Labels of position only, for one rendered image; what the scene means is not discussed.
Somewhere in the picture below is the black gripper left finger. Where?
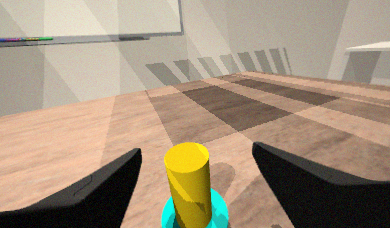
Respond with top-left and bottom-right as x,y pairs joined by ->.
0,148 -> 142,228

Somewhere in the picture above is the yellow cylinder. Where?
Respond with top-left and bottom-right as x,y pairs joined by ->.
164,142 -> 212,228

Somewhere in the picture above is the cyan circle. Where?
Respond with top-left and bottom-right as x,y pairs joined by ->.
162,188 -> 228,228

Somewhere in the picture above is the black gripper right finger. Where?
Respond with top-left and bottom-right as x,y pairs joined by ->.
252,142 -> 390,228

